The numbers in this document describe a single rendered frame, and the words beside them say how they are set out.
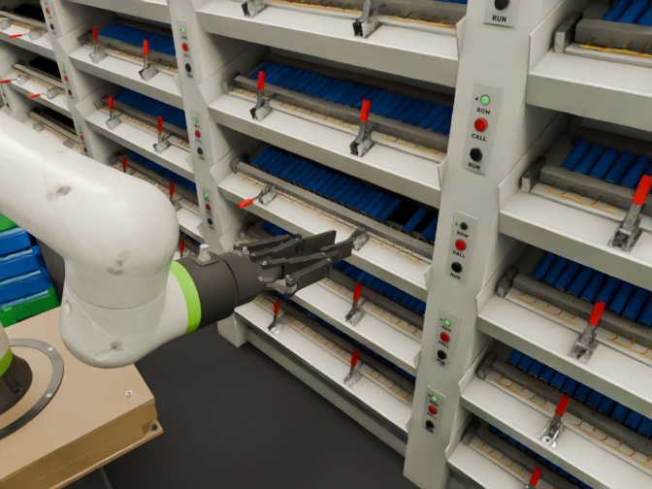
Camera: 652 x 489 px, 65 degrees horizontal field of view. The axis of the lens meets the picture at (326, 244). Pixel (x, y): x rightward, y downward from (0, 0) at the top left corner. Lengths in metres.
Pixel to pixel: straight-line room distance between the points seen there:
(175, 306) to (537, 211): 0.50
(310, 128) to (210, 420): 0.80
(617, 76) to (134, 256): 0.56
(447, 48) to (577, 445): 0.67
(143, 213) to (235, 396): 1.02
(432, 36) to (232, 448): 1.02
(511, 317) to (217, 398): 0.86
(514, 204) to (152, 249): 0.51
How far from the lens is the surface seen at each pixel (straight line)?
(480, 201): 0.79
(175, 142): 1.50
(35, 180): 0.55
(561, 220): 0.77
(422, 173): 0.85
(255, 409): 1.43
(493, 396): 1.02
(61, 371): 1.10
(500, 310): 0.89
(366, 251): 0.99
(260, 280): 0.69
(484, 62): 0.73
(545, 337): 0.87
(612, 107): 0.69
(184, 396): 1.49
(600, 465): 0.99
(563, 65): 0.72
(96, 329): 0.57
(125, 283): 0.52
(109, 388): 1.03
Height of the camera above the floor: 1.10
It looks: 33 degrees down
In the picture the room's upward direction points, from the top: straight up
